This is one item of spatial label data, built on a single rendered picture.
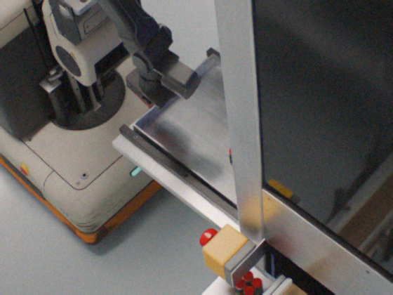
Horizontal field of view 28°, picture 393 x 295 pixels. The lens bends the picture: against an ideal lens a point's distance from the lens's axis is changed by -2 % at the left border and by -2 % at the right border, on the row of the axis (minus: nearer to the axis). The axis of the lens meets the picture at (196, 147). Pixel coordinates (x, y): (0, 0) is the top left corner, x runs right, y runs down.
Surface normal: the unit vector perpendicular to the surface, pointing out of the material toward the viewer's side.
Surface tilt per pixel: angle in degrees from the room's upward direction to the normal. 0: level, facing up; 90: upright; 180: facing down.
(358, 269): 90
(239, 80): 90
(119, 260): 0
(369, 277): 90
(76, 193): 0
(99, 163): 0
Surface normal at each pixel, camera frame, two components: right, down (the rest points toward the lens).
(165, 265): -0.10, -0.55
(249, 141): -0.69, 0.64
